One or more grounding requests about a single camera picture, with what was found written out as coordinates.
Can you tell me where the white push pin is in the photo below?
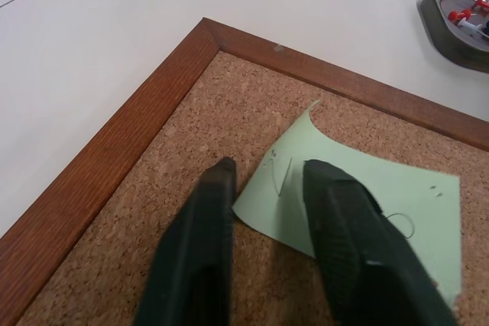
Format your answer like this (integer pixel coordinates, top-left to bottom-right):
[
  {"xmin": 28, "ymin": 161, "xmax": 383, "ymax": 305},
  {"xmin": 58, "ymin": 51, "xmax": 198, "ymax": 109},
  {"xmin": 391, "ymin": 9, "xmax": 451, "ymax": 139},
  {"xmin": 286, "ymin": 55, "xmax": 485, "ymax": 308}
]
[{"xmin": 456, "ymin": 18, "xmax": 488, "ymax": 39}]

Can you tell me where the wood framed cork board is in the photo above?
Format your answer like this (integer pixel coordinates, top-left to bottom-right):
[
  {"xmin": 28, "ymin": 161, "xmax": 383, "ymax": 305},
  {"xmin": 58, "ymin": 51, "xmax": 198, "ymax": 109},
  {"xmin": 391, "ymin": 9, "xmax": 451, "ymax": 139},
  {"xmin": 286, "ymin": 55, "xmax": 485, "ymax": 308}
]
[{"xmin": 0, "ymin": 16, "xmax": 489, "ymax": 326}]

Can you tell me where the pale green paper note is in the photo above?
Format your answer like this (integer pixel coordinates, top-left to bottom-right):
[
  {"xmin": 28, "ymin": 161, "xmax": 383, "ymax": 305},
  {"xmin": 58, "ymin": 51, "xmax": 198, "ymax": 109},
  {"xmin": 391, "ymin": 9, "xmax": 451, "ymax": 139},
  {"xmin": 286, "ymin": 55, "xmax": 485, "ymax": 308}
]
[{"xmin": 232, "ymin": 99, "xmax": 462, "ymax": 308}]

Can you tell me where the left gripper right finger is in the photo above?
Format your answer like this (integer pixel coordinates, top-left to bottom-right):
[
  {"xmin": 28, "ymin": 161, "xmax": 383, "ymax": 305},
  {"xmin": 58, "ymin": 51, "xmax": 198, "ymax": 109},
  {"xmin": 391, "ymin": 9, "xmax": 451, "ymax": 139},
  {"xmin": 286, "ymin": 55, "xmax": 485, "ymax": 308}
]
[{"xmin": 301, "ymin": 158, "xmax": 459, "ymax": 326}]

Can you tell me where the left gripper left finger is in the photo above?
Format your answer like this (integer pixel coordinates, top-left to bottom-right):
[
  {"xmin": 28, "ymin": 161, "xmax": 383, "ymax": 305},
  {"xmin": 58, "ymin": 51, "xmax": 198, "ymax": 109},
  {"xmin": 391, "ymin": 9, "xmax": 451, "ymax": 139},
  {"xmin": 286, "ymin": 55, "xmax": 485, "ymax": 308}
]
[{"xmin": 133, "ymin": 157, "xmax": 237, "ymax": 326}]

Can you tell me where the small brown bowl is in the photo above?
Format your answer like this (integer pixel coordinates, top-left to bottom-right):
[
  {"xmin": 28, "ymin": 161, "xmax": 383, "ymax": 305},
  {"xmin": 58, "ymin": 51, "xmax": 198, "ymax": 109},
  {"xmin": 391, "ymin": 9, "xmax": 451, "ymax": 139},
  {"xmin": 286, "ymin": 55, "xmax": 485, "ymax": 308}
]
[{"xmin": 417, "ymin": 0, "xmax": 489, "ymax": 73}]

